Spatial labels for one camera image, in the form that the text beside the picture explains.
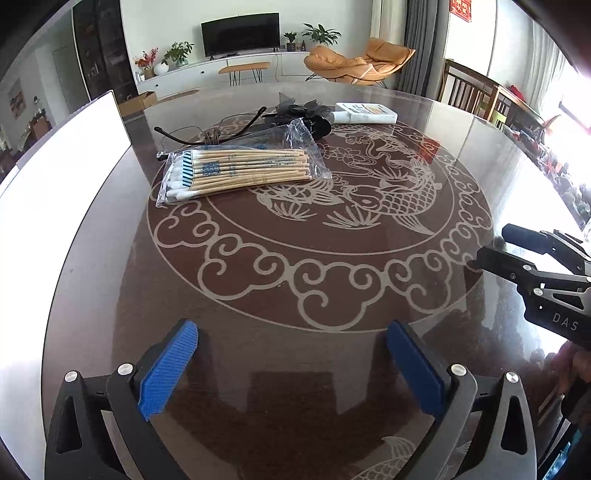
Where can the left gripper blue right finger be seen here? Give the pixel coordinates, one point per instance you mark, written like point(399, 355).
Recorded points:
point(503, 444)

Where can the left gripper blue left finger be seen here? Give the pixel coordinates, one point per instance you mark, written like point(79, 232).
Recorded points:
point(78, 442)

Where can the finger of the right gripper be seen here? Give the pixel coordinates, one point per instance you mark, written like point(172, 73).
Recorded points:
point(563, 247)
point(507, 266)

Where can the black mesh hair bow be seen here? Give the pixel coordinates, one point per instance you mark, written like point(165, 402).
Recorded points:
point(317, 117)

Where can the bag of cotton swabs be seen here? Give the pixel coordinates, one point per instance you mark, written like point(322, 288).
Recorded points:
point(280, 154)

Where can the person's right hand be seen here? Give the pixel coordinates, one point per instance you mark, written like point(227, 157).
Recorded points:
point(571, 362)

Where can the wooden dining chair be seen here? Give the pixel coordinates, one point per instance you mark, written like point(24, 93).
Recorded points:
point(468, 90)

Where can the white paint set box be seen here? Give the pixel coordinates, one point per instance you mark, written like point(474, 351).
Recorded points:
point(363, 113)

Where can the orange lounge chair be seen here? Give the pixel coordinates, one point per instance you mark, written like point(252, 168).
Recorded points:
point(381, 60)

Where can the grey curtain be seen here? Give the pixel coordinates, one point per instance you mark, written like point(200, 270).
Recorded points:
point(426, 31)

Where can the green potted plant right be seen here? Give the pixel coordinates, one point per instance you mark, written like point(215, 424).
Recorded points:
point(321, 35)

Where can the green potted plant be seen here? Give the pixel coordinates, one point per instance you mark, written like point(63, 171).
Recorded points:
point(178, 53)
point(321, 35)

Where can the black eyeglasses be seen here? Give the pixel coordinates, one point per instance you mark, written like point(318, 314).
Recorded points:
point(213, 135)

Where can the cardboard box on floor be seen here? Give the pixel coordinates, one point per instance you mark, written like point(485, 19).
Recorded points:
point(137, 104)

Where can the small wooden bench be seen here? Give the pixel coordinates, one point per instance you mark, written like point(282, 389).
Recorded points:
point(234, 72)

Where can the black television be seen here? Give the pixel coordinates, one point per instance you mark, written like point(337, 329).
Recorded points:
point(241, 33)

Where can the white tv cabinet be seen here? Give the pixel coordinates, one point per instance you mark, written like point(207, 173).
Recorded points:
point(284, 66)

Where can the red flower vase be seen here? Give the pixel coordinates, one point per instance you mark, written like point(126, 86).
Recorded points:
point(146, 61)

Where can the dark glass cabinet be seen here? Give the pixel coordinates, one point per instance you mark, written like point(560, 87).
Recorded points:
point(101, 49)

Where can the green potted plant left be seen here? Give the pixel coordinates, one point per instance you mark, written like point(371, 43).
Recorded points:
point(178, 53)

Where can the red wall decoration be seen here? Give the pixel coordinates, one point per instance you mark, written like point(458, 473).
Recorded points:
point(462, 9)

